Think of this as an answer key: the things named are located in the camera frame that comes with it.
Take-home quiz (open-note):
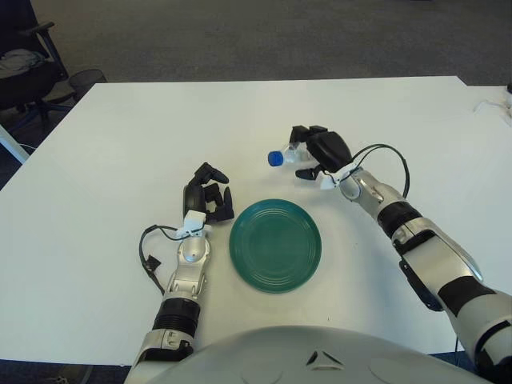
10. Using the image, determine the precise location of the white crumpled cloth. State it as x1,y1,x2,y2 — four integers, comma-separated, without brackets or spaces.
0,50,44,73

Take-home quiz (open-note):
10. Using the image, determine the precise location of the black mesh wastebasket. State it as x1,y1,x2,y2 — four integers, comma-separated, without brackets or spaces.
69,69,108,101

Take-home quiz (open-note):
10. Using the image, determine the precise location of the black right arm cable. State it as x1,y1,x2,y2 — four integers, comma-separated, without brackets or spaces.
351,143,411,199

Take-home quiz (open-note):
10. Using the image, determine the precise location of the green round plate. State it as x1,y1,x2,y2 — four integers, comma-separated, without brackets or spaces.
229,198,323,295

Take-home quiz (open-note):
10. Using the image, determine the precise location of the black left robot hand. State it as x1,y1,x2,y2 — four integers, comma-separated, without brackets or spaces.
182,162,235,225

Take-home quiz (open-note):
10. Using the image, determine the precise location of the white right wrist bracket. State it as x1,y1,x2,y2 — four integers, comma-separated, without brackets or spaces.
319,162,361,190

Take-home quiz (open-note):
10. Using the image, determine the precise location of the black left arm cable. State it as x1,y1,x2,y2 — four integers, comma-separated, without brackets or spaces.
138,226,187,297

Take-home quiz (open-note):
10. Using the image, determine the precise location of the grey robot torso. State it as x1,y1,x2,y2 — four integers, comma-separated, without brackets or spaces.
127,326,481,384

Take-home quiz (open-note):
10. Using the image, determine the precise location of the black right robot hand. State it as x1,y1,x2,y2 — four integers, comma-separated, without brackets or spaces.
290,125,354,180

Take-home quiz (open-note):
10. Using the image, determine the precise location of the black office chair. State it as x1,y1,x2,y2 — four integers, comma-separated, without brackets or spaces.
0,0,77,133

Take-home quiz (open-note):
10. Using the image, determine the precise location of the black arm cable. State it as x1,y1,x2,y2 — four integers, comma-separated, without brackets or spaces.
138,226,187,297
351,143,411,199

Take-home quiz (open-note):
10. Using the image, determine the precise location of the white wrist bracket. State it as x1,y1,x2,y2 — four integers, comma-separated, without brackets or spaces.
175,210,213,241
319,162,361,190

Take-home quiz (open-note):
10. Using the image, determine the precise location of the clear plastic water bottle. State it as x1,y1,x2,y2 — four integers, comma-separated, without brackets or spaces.
267,142,315,168

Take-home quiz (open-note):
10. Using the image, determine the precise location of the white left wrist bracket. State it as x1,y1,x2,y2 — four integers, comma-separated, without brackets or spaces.
175,210,213,241

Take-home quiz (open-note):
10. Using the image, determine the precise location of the white desk panel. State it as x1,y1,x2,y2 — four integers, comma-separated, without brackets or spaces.
0,122,30,165

